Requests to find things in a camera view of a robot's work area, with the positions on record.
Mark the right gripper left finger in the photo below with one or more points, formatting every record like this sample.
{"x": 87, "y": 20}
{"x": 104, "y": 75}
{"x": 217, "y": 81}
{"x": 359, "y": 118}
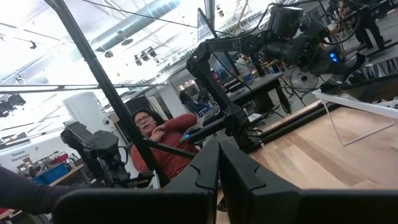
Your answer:
{"x": 140, "y": 208}

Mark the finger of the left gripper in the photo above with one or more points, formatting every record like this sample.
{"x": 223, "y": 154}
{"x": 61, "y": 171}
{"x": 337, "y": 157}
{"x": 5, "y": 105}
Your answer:
{"x": 348, "y": 74}

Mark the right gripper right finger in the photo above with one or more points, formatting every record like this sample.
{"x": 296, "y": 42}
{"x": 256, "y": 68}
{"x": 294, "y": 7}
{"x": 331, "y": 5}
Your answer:
{"x": 280, "y": 208}

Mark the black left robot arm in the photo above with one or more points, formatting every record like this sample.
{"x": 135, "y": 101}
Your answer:
{"x": 214, "y": 90}

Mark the black computer tower blue lights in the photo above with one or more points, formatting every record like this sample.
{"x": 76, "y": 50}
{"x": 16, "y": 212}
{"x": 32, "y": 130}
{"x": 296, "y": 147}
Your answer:
{"x": 333, "y": 57}

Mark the round floor fan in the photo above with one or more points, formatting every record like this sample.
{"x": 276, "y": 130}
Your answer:
{"x": 303, "y": 80}

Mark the person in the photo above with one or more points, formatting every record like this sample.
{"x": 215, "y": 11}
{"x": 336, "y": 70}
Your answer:
{"x": 174, "y": 155}
{"x": 192, "y": 105}

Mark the black mouse blue light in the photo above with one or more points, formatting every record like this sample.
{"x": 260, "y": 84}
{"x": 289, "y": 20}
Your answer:
{"x": 189, "y": 135}

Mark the blue storage bin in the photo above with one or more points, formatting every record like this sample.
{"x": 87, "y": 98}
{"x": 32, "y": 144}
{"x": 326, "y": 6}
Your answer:
{"x": 53, "y": 175}

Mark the black keyboard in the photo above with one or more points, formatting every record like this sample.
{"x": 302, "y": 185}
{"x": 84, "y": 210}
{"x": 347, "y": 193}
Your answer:
{"x": 213, "y": 115}

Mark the white equipment sign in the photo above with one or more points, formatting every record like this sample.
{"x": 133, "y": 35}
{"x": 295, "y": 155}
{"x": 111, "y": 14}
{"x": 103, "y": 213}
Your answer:
{"x": 18, "y": 155}

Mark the black ceiling spotlight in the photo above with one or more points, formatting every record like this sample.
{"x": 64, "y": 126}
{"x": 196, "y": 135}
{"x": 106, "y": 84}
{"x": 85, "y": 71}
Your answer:
{"x": 109, "y": 54}
{"x": 138, "y": 60}

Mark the silver ceiling duct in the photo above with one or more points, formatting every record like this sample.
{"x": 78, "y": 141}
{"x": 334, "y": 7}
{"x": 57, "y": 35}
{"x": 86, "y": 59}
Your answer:
{"x": 140, "y": 21}

